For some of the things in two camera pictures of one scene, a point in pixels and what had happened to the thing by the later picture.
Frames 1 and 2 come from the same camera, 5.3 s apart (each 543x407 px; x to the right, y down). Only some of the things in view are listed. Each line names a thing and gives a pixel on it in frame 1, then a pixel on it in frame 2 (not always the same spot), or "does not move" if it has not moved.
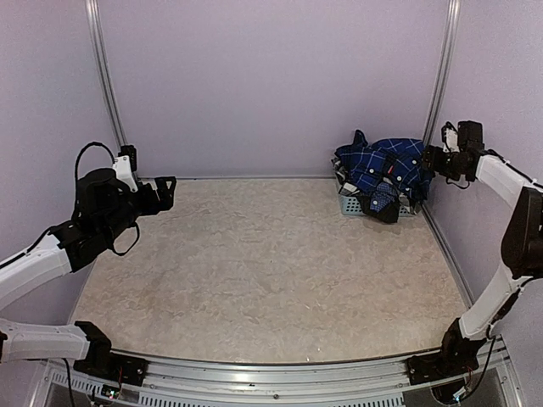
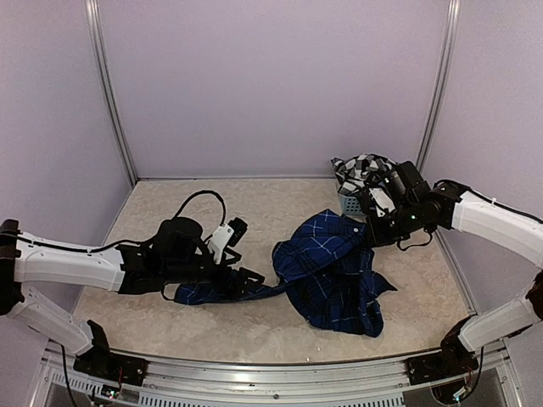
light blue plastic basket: [353, 205] does not move
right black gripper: [428, 153] -> [380, 238]
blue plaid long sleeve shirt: [400, 161] -> [326, 259]
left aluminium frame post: [95, 25] does not move
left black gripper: [153, 206] -> [221, 285]
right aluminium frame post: [445, 69] does not move
